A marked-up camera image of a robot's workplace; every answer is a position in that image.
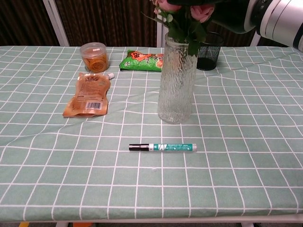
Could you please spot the green orange snack bag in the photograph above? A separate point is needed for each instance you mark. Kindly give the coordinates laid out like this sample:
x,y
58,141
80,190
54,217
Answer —
x,y
139,62

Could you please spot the green white checked tablecloth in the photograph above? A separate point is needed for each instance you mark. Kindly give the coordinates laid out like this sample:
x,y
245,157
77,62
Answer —
x,y
71,165

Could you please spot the green black marker pen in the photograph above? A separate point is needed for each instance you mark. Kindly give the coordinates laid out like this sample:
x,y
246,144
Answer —
x,y
170,147

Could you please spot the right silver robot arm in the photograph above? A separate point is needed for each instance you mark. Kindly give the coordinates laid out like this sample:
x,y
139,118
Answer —
x,y
279,20

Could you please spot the orange spouted sauce pouch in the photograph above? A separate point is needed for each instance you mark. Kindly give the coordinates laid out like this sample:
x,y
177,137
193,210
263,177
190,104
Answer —
x,y
88,97

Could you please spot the black mesh pen cup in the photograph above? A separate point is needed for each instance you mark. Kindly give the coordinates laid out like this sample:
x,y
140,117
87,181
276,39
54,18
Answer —
x,y
210,55

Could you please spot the pink roses bouquet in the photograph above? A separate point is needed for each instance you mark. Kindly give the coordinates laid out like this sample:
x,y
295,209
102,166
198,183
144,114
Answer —
x,y
181,28

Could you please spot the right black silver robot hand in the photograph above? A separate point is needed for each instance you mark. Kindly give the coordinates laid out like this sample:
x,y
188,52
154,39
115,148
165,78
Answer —
x,y
232,16

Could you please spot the grey metal partition post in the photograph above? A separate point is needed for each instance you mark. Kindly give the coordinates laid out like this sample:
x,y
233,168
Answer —
x,y
56,23
255,39
160,35

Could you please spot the clear jar of orange snacks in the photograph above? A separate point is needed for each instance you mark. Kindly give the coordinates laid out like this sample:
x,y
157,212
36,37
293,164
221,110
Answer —
x,y
94,59

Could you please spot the textured clear glass vase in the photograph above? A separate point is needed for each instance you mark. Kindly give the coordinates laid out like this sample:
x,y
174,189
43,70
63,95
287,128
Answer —
x,y
176,89

